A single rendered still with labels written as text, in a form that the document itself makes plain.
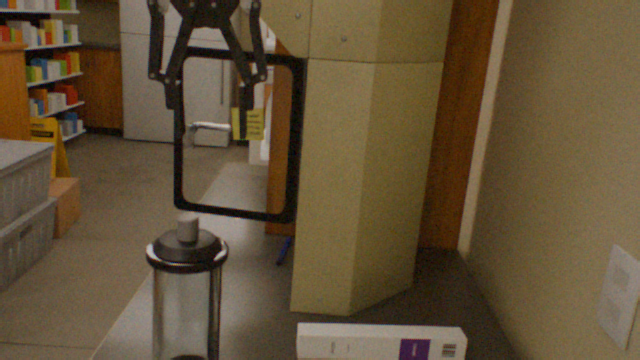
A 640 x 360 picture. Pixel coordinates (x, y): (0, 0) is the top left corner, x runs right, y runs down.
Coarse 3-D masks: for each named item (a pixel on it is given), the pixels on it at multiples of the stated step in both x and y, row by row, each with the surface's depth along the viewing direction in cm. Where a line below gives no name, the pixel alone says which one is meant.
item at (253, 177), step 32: (192, 64) 125; (224, 64) 123; (192, 96) 127; (224, 96) 125; (256, 96) 124; (288, 96) 123; (224, 128) 128; (256, 128) 126; (288, 128) 125; (192, 160) 131; (224, 160) 130; (256, 160) 128; (192, 192) 134; (224, 192) 132; (256, 192) 130
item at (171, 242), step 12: (180, 216) 72; (192, 216) 73; (180, 228) 72; (192, 228) 72; (156, 240) 73; (168, 240) 72; (180, 240) 72; (192, 240) 72; (204, 240) 73; (216, 240) 74; (156, 252) 71; (168, 252) 70; (180, 252) 70; (192, 252) 70; (204, 252) 71; (216, 252) 72
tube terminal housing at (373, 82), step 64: (320, 0) 87; (384, 0) 87; (448, 0) 99; (320, 64) 90; (384, 64) 91; (320, 128) 93; (384, 128) 96; (320, 192) 96; (384, 192) 101; (320, 256) 100; (384, 256) 106
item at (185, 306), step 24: (168, 264) 69; (192, 264) 69; (168, 288) 71; (192, 288) 71; (216, 288) 74; (168, 312) 72; (192, 312) 72; (216, 312) 75; (168, 336) 73; (192, 336) 73; (216, 336) 76
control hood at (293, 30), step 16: (272, 0) 87; (288, 0) 87; (304, 0) 87; (272, 16) 88; (288, 16) 88; (304, 16) 88; (288, 32) 88; (304, 32) 88; (288, 48) 89; (304, 48) 89
